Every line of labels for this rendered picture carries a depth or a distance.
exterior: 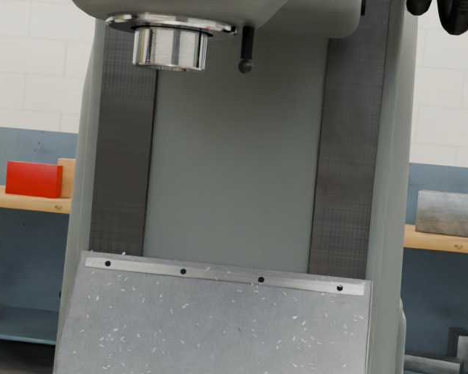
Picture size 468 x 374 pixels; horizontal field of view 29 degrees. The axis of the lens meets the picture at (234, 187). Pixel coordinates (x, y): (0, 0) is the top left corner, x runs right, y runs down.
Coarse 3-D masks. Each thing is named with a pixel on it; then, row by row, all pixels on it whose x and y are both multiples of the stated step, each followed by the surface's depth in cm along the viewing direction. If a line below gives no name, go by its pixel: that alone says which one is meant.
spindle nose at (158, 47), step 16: (144, 32) 56; (160, 32) 56; (176, 32) 56; (192, 32) 56; (144, 48) 56; (160, 48) 56; (176, 48) 56; (192, 48) 56; (144, 64) 57; (160, 64) 56; (176, 64) 56; (192, 64) 57
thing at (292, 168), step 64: (384, 0) 92; (128, 64) 96; (256, 64) 95; (320, 64) 94; (384, 64) 93; (128, 128) 96; (192, 128) 96; (256, 128) 95; (320, 128) 94; (384, 128) 93; (128, 192) 97; (192, 192) 96; (256, 192) 95; (320, 192) 94; (384, 192) 94; (192, 256) 96; (256, 256) 96; (320, 256) 94; (384, 256) 96; (64, 320) 101; (384, 320) 96
